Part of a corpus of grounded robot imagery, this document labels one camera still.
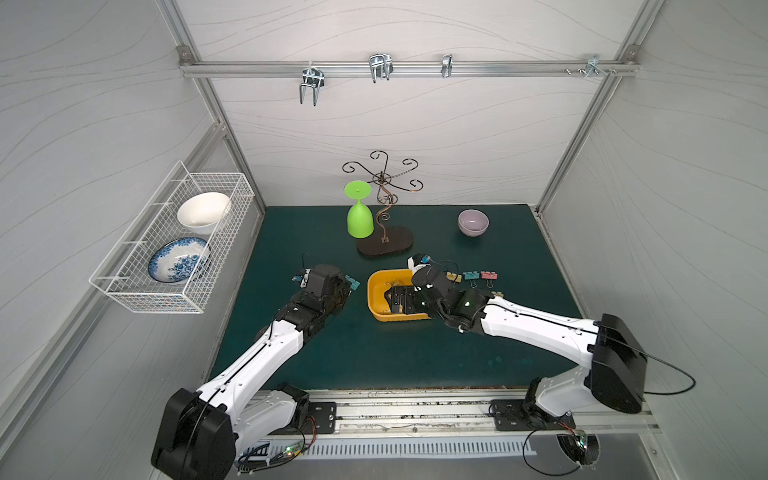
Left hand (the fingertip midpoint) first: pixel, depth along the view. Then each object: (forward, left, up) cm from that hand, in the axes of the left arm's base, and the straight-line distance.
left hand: (352, 279), depth 83 cm
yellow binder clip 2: (+5, -46, -15) cm, 49 cm away
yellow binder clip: (+10, -32, -13) cm, 36 cm away
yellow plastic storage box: (+6, -7, -11) cm, 14 cm away
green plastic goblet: (+15, -1, +6) cm, 17 cm away
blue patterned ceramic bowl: (-7, +37, +18) cm, 41 cm away
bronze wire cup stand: (+26, -13, -13) cm, 32 cm away
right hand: (-4, -13, +1) cm, 13 cm away
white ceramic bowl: (+9, +39, +17) cm, 44 cm away
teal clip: (+1, 0, -5) cm, 5 cm away
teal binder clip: (+10, -38, -13) cm, 42 cm away
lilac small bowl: (+34, -42, -13) cm, 56 cm away
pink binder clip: (+10, -44, -14) cm, 47 cm away
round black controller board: (-36, -58, -17) cm, 70 cm away
